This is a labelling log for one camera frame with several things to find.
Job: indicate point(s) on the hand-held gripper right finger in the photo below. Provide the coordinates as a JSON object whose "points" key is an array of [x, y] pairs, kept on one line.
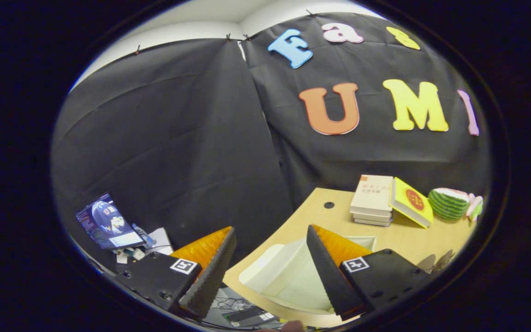
{"points": [[332, 281]]}

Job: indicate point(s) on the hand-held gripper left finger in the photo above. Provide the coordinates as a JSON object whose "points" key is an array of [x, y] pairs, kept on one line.
{"points": [[215, 276]]}

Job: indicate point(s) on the pale fabric storage box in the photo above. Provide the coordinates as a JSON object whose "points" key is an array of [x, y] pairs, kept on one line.
{"points": [[288, 276]]}

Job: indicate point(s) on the black flat device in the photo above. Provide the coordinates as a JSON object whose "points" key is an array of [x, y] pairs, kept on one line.
{"points": [[247, 316]]}

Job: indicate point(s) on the white paper sheets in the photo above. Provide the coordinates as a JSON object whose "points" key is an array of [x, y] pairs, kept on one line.
{"points": [[160, 240]]}

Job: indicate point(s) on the blue-grey book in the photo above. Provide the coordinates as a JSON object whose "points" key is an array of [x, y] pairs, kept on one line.
{"points": [[371, 223]]}

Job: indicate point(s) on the white book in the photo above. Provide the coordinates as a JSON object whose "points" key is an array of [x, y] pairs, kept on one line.
{"points": [[371, 217]]}

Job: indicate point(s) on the clear water bottle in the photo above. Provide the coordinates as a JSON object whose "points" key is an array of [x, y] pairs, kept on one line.
{"points": [[144, 237]]}

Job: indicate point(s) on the beige cover book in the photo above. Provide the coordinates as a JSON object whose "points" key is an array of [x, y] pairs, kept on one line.
{"points": [[371, 193]]}

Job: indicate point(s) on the yellow book with red circle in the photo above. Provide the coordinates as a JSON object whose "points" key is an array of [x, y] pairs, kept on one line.
{"points": [[410, 200]]}

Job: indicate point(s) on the watermelon slice plush toy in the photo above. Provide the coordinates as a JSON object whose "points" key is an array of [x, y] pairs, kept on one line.
{"points": [[447, 205]]}

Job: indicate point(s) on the pink and green plush toy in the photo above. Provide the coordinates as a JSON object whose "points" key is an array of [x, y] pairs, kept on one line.
{"points": [[475, 207]]}

